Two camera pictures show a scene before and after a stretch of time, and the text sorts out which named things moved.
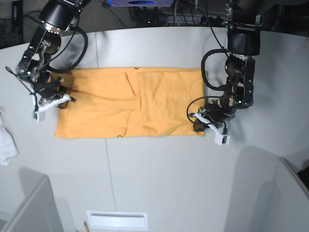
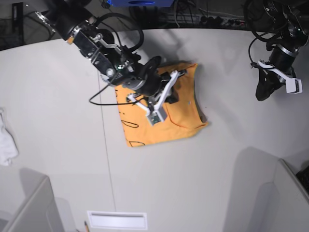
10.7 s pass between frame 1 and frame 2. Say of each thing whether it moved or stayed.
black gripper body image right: moved
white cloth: stayed
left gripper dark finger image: moved
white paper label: stayed
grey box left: stayed
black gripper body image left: moved
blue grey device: stayed
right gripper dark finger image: moved
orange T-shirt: moved
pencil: stayed
